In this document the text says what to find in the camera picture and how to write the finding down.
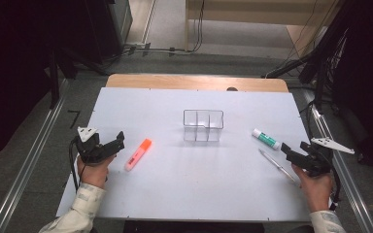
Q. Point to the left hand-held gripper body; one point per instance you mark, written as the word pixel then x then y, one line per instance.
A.
pixel 87 152

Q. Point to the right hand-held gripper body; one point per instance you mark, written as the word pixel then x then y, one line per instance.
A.
pixel 319 161

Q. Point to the silver pen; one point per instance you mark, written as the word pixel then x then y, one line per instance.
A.
pixel 277 164

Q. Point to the orange highlighter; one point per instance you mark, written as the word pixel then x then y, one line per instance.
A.
pixel 138 154

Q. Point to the green and white glue stick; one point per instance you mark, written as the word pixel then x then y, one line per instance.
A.
pixel 266 139

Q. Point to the clear plastic organizer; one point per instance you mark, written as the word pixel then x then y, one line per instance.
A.
pixel 203 124

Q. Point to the person's left hand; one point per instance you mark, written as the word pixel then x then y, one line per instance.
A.
pixel 92 174

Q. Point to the person's right hand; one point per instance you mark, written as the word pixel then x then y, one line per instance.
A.
pixel 317 191

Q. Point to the black metal stand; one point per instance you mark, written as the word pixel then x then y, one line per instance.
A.
pixel 54 81

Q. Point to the white board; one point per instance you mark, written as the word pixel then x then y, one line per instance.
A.
pixel 191 181

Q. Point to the wooden table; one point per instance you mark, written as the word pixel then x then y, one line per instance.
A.
pixel 175 81

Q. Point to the dark cabinet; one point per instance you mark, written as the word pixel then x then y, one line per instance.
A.
pixel 113 29

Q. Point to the light wooden furniture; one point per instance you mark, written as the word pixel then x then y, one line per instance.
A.
pixel 239 11

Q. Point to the metal floor rail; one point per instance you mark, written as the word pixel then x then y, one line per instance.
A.
pixel 29 165
pixel 346 184

